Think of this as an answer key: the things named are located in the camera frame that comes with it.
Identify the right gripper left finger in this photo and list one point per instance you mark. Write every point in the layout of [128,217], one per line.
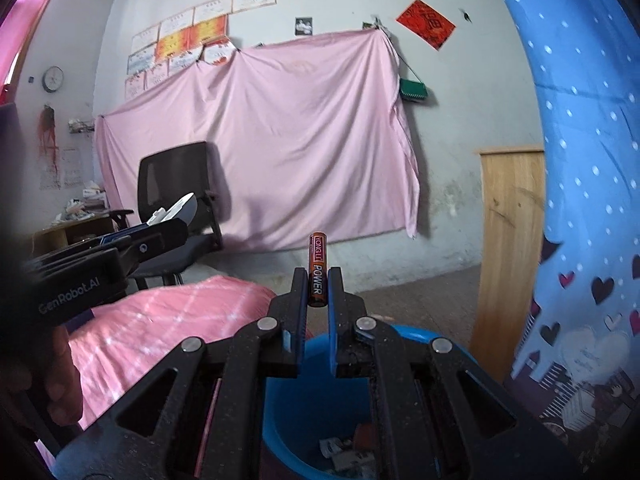
[286,343]

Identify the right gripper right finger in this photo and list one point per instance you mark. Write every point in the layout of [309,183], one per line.
[342,319]

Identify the orange black battery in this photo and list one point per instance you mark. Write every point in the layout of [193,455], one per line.
[317,280]

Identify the white plastic case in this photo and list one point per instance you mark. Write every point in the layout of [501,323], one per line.
[175,209]

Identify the person's left hand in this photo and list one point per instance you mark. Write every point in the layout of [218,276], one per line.
[50,363]

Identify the wooden shelf desk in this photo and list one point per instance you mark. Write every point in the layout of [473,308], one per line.
[70,232]

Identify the pink checked table cloth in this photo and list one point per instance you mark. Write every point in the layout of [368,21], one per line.
[126,339]

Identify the blue plastic basin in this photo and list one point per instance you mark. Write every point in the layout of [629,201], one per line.
[370,401]

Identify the stack of papers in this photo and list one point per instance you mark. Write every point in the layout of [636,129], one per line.
[92,201]

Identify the black office chair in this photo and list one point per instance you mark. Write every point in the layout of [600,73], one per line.
[166,178]

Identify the pink hanging sheet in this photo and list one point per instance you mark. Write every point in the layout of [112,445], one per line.
[309,135]

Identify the wooden board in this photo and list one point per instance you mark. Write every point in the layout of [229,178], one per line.
[513,190]

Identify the green hanging pouch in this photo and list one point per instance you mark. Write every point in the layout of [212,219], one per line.
[412,90]

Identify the small black white photo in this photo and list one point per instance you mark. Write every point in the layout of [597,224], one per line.
[303,27]

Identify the red tassel wall ornament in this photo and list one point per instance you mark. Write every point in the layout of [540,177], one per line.
[48,148]

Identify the round wall clock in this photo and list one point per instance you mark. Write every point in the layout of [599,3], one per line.
[52,79]

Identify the wall certificates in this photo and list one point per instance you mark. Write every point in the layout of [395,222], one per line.
[168,47]

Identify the red paper wall sign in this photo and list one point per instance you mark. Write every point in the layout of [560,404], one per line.
[427,23]

